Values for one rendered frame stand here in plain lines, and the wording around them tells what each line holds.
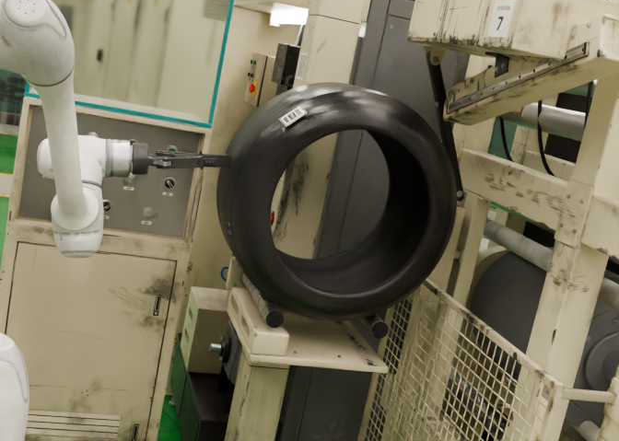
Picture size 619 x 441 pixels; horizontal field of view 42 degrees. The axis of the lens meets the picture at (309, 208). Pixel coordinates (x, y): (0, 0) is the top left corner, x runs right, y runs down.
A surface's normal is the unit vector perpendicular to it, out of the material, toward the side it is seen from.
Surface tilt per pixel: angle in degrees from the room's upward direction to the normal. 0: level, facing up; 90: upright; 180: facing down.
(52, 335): 90
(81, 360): 90
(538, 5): 90
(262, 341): 90
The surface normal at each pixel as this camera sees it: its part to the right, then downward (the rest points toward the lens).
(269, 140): -0.36, -0.31
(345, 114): 0.23, 0.04
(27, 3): 0.30, -0.27
